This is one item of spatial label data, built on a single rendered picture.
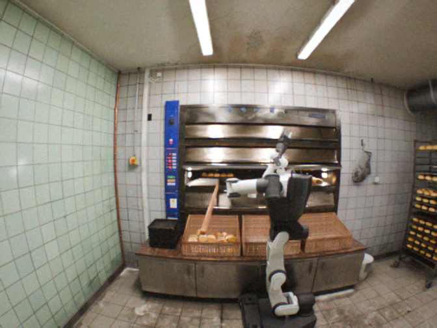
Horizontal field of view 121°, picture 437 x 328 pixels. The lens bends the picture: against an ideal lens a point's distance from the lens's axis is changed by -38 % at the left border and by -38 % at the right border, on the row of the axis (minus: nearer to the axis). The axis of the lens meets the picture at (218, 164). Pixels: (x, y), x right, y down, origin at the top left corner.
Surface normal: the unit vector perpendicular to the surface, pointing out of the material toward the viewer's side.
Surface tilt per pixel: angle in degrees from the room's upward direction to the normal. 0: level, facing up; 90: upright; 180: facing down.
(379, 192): 90
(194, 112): 90
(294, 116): 90
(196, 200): 70
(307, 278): 90
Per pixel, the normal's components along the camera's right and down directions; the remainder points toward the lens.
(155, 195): -0.04, 0.05
